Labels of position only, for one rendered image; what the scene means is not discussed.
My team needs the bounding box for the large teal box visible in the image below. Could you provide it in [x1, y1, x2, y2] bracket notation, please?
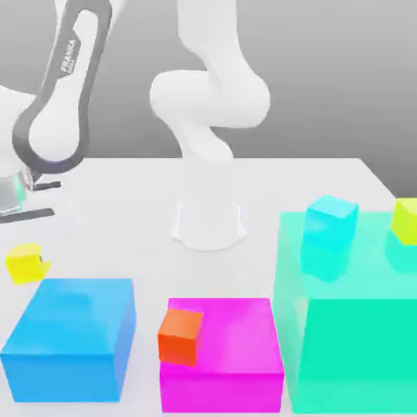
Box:
[272, 210, 417, 415]

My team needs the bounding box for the small cyan cube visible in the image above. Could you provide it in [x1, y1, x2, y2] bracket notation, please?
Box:
[301, 195, 360, 253]

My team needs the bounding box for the small yellow cube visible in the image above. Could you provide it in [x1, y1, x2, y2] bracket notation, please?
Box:
[4, 242, 52, 287]

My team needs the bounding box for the large blue box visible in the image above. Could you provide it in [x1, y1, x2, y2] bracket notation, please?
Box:
[0, 277, 137, 404]

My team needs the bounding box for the small orange cube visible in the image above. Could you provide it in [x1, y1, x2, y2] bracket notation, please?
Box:
[157, 307, 205, 368]

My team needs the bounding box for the large magenta box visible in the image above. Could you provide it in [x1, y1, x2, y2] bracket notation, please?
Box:
[158, 297, 286, 415]

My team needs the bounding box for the small yellow-green cube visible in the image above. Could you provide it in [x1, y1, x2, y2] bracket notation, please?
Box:
[390, 197, 417, 246]

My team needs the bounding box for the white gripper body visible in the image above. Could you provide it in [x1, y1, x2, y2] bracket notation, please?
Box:
[0, 204, 79, 240]

